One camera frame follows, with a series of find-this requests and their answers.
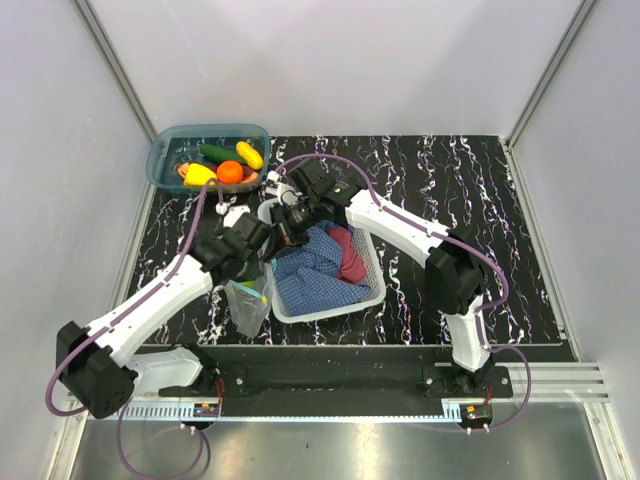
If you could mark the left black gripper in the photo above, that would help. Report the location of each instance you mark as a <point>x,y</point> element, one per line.
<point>252,274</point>

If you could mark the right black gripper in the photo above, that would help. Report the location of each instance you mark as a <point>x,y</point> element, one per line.
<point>282,240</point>

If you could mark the clear zip top bag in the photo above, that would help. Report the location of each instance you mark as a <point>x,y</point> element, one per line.
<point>247,310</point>

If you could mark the fake carrot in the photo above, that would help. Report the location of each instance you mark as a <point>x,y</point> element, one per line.
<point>249,175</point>

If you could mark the fake orange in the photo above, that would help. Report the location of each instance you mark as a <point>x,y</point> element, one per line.
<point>230,172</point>

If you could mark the fake yellow banana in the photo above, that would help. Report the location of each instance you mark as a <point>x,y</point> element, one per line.
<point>250,155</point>

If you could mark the fake yellow lemon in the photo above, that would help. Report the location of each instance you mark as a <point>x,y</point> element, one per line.
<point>195,174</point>

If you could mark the fake green cucumber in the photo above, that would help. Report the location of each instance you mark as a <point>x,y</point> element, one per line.
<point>218,154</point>

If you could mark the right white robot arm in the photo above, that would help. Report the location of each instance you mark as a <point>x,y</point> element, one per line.
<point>454,271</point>

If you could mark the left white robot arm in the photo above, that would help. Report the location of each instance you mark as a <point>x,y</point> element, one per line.
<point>100,364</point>

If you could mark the blue checkered shirt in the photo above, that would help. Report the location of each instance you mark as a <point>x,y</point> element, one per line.
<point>306,278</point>

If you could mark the red cloth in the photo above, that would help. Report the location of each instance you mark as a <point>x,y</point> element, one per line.
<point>352,268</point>

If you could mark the white plastic basket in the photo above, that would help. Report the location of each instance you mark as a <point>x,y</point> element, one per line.
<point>374,279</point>

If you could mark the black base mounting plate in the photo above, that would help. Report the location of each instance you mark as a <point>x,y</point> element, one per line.
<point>288,389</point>

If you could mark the blue transparent plastic tub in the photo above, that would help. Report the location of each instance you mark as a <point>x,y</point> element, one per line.
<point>180,144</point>

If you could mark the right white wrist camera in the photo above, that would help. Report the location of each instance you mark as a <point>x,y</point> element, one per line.
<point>277,187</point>

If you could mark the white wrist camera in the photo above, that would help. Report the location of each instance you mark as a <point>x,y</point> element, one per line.
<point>232,212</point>
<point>277,187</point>

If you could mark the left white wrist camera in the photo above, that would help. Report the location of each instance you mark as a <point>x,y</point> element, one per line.
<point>232,212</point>

